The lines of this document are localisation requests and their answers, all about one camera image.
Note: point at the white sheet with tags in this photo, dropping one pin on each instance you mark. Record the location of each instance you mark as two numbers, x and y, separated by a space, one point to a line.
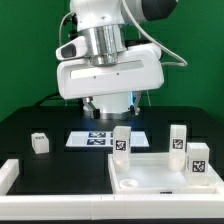
105 139

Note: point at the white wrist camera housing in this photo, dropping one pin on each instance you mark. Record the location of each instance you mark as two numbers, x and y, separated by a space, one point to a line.
74 50

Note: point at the white square table top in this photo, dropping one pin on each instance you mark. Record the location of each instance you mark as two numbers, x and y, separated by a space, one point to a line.
148 173

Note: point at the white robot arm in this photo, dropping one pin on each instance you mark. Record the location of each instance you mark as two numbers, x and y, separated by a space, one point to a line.
102 23

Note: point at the white U-shaped obstacle fence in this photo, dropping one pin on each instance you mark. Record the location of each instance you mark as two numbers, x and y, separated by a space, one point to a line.
103 206

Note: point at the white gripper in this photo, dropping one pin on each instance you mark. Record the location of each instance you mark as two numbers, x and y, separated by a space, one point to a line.
137 69

